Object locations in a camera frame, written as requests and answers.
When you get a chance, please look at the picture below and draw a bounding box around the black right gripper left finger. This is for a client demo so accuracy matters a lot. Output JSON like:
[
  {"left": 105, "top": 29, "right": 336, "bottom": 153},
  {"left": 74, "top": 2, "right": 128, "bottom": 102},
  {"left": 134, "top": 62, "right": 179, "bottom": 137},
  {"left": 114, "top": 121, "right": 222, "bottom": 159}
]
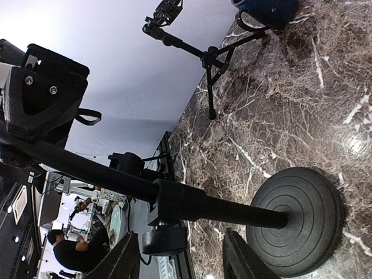
[{"left": 84, "top": 231, "right": 140, "bottom": 279}]

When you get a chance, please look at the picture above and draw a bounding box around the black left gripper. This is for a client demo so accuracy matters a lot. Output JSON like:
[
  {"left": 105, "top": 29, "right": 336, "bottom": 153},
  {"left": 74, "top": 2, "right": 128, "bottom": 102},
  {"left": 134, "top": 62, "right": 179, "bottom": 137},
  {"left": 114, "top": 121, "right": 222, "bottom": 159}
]
[{"left": 1, "top": 39, "right": 102, "bottom": 145}]

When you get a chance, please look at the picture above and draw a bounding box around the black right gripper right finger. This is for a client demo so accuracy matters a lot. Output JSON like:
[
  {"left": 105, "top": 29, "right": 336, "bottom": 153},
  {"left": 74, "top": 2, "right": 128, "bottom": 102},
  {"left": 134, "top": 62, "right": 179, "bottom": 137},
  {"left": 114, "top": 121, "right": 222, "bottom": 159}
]
[{"left": 223, "top": 228, "right": 280, "bottom": 279}]

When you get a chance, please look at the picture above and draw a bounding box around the black stand holding purple microphone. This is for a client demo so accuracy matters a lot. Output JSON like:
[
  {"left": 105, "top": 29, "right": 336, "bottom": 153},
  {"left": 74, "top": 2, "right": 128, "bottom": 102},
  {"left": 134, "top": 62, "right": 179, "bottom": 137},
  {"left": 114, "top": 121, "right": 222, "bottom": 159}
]
[{"left": 1, "top": 131, "right": 345, "bottom": 278}]

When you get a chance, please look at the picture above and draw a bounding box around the black tripod shock-mount stand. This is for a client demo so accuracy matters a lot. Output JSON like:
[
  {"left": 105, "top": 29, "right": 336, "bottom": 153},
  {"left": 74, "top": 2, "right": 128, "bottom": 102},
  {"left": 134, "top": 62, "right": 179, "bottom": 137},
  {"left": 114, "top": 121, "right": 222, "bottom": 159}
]
[{"left": 142, "top": 0, "right": 269, "bottom": 120}]

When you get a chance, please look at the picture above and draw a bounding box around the person in black shirt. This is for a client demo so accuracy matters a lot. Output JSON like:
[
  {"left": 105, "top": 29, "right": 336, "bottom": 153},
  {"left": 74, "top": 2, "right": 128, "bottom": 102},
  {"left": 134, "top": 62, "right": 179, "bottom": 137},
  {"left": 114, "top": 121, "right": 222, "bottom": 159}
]
[{"left": 47, "top": 227, "right": 110, "bottom": 274}]

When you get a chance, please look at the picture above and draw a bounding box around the dark blue cup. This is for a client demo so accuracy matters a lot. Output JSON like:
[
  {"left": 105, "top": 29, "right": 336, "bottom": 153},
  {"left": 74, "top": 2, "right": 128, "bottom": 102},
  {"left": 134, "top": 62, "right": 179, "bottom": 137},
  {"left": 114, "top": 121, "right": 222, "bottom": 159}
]
[{"left": 231, "top": 0, "right": 299, "bottom": 33}]

